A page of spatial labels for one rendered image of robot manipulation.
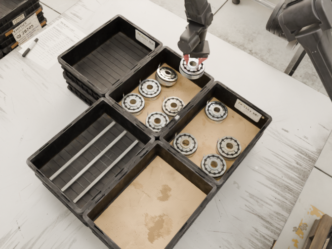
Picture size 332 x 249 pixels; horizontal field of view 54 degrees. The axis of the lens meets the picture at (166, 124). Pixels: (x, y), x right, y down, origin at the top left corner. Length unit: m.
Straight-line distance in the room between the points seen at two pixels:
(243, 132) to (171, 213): 0.48
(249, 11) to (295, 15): 2.53
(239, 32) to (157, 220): 2.18
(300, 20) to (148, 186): 0.82
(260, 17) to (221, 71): 1.57
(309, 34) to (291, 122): 0.97
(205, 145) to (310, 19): 0.76
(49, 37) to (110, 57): 0.45
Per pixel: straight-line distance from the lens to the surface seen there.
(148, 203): 1.28
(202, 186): 1.28
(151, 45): 1.62
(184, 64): 1.35
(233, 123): 1.48
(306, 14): 0.80
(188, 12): 1.15
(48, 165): 1.38
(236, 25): 3.15
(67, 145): 1.40
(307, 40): 0.83
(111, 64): 1.62
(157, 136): 1.28
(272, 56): 2.99
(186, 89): 1.53
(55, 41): 1.94
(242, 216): 1.46
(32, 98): 1.73
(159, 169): 1.32
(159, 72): 1.51
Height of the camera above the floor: 2.06
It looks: 60 degrees down
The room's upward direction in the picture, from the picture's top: 7 degrees clockwise
